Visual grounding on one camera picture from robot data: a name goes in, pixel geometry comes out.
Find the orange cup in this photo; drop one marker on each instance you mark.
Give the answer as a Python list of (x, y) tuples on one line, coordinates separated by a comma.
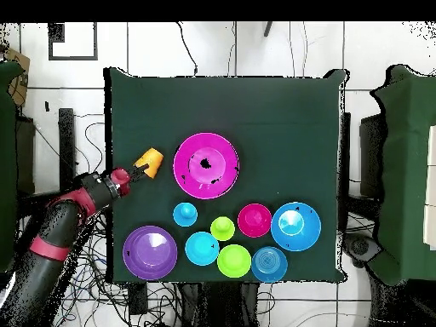
[(153, 158)]

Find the large pink bowl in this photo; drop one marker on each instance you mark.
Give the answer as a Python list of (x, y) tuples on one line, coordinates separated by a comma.
[(190, 184)]

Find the large purple bowl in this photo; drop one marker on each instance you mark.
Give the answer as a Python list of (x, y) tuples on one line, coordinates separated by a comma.
[(150, 262)]

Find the small cyan bowl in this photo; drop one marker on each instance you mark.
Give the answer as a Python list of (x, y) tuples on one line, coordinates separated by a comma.
[(202, 249)]

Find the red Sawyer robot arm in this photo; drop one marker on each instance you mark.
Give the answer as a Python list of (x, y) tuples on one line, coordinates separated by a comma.
[(44, 272)]

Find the blue cup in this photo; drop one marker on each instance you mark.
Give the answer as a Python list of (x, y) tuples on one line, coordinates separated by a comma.
[(185, 215)]

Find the green cup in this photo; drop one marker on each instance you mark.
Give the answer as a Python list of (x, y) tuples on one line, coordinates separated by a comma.
[(222, 230)]

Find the green cloth side table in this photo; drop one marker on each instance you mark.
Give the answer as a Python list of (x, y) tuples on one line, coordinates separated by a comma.
[(405, 170), (6, 170)]

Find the small red bowl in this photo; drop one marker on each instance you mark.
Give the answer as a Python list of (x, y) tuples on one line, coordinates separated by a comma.
[(254, 220)]

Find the small green bowl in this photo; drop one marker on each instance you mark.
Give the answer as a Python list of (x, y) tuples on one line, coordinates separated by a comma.
[(234, 261)]

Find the dark green tablecloth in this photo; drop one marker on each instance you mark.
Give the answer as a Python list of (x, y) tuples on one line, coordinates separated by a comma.
[(272, 102)]

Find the small blue bowl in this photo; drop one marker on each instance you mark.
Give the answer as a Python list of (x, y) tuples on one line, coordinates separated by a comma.
[(269, 264)]

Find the cardboard box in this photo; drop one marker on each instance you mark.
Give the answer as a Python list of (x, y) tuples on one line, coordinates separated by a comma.
[(18, 61)]

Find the large blue bowl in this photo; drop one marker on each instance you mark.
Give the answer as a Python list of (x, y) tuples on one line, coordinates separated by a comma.
[(306, 235)]

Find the dark grey machine base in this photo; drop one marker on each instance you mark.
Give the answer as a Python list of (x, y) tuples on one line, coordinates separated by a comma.
[(361, 247)]

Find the white stacked boxes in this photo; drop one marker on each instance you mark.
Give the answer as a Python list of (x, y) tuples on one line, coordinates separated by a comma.
[(432, 153)]

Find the black metal frame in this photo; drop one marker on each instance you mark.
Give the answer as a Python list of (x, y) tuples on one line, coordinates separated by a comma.
[(67, 143), (371, 153)]

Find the black pedestal column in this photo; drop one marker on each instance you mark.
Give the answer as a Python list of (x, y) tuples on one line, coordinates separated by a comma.
[(218, 306)]

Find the black floor marker frame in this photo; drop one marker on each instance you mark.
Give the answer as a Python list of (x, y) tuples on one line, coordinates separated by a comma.
[(56, 32)]

